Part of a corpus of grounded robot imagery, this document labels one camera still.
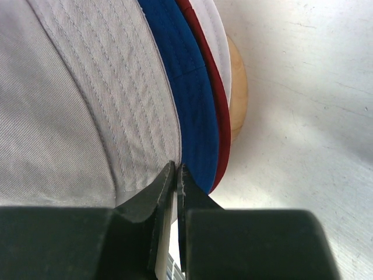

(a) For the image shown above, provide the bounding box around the dark red bucket hat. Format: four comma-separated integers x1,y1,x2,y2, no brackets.
177,1,231,194

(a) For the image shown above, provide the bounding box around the grey hat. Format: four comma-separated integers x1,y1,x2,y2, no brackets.
1,1,181,208

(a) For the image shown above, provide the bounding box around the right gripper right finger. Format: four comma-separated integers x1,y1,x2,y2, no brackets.
177,165,340,279

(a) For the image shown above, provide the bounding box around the blue hat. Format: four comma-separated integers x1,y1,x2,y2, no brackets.
139,0,219,193

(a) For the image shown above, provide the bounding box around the white bucket hat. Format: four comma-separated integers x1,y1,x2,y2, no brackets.
190,0,232,106

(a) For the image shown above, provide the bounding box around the wooden hat stand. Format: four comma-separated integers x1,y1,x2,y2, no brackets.
227,37,248,142

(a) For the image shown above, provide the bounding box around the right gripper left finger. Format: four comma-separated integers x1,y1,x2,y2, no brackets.
1,162,175,279

